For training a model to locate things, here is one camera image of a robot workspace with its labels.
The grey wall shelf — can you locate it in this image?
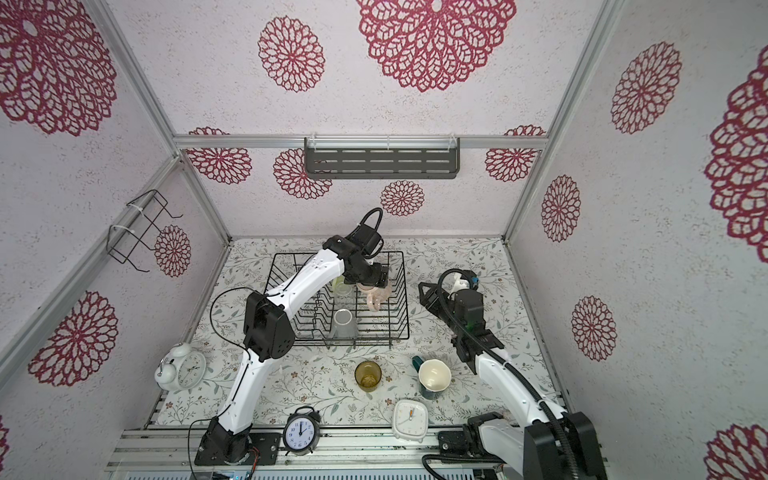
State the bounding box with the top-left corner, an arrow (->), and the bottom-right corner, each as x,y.
304,137 -> 461,180

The amber glass cup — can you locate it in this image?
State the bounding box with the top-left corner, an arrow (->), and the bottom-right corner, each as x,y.
354,360 -> 382,392

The green ceramic mug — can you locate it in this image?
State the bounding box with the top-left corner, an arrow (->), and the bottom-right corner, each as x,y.
331,276 -> 353,289

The black wire dish rack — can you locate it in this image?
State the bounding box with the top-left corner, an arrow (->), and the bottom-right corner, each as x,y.
291,251 -> 410,347

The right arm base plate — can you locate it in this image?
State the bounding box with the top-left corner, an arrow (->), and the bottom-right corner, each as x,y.
437,430 -> 502,463

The clear glass cup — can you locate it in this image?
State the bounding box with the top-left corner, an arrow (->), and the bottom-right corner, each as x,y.
333,282 -> 356,301

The black corrugated cable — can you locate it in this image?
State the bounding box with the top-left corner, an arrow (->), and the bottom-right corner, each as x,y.
436,268 -> 580,480
358,207 -> 385,259

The black wire wall basket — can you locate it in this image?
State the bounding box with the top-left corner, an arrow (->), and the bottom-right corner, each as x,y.
105,189 -> 183,273

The black round alarm clock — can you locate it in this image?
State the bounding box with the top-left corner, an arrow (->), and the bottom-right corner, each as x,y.
282,405 -> 321,456

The dark green cream mug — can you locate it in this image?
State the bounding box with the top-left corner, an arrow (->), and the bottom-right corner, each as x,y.
411,356 -> 452,400

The left black corrugated cable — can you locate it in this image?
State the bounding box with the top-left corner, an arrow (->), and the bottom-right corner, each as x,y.
358,207 -> 385,259

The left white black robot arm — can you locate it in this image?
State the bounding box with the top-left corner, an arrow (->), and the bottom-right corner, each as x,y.
196,223 -> 388,465

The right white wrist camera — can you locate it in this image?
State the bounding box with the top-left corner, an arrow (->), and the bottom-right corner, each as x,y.
446,270 -> 479,295

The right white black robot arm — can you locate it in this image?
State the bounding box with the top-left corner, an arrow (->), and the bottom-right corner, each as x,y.
418,282 -> 607,479

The grey ceramic mug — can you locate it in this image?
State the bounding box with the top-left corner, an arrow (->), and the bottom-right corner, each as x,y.
330,308 -> 358,340

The white square alarm clock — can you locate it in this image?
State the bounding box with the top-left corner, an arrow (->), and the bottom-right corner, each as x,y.
391,399 -> 429,443

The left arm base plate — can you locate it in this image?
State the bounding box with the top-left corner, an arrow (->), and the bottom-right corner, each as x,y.
192,431 -> 282,466

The white twin-bell alarm clock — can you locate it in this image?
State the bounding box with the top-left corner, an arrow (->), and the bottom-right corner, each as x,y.
154,343 -> 207,392

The pink iridescent mug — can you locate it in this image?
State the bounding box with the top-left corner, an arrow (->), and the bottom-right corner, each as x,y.
361,284 -> 392,312

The right black corrugated cable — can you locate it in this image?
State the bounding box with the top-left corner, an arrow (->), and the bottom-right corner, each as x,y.
436,268 -> 580,480

